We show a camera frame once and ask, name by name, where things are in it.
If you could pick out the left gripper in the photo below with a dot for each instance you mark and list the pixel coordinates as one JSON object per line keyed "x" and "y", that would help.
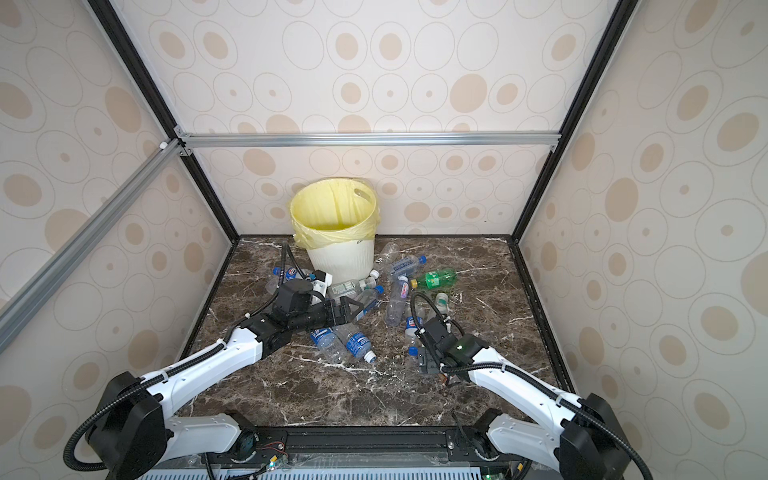
{"x": 343, "y": 311}

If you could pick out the clear bottle green white label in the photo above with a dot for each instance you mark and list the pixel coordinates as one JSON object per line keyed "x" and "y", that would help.
{"x": 351, "y": 288}

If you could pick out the pocari bottle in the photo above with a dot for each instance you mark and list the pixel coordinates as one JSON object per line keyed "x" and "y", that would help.
{"x": 355, "y": 342}
{"x": 329, "y": 345}

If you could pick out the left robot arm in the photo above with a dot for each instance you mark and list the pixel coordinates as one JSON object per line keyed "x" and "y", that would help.
{"x": 136, "y": 425}

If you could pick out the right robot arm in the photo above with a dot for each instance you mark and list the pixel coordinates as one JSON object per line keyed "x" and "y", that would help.
{"x": 551, "y": 410}

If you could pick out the white plastic waste bin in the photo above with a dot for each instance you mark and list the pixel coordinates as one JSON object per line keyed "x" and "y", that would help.
{"x": 346, "y": 261}

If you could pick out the yellow bin liner bag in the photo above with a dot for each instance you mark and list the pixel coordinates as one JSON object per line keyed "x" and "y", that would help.
{"x": 332, "y": 211}

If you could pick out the clear bottle blue cap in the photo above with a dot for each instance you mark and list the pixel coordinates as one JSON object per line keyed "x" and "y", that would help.
{"x": 370, "y": 300}

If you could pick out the Pepsi bottle blue cap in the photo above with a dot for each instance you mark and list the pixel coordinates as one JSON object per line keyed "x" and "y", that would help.
{"x": 413, "y": 324}

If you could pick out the clear bottle pale green cap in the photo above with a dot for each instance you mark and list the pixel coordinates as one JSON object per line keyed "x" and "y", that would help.
{"x": 441, "y": 301}

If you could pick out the clear bottle purple label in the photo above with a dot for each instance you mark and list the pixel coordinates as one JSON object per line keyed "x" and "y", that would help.
{"x": 398, "y": 300}

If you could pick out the green bottle yellow cap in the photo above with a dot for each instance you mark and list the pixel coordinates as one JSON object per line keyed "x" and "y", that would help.
{"x": 436, "y": 279}

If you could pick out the clear crushed bottle white cap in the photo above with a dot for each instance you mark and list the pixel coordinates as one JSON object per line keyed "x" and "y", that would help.
{"x": 383, "y": 261}

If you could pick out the soda water bottle blue cap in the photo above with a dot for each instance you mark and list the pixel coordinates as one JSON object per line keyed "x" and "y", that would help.
{"x": 406, "y": 266}

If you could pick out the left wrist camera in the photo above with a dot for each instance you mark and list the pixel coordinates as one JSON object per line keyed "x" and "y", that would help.
{"x": 321, "y": 282}

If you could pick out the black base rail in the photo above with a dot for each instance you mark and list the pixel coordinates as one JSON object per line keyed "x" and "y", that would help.
{"x": 360, "y": 447}

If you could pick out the horizontal aluminium rail back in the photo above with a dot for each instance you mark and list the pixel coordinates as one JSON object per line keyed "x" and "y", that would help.
{"x": 370, "y": 139}

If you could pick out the aluminium rail left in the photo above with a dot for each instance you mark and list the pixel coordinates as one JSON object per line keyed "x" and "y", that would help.
{"x": 25, "y": 305}

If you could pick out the black frame post right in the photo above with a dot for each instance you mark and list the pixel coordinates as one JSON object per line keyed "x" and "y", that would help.
{"x": 616, "y": 26}

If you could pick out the black frame post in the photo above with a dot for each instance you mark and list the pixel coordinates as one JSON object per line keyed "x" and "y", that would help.
{"x": 107, "y": 16}
{"x": 616, "y": 26}

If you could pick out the black frame post left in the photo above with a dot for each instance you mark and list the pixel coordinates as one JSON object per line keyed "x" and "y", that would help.
{"x": 107, "y": 16}

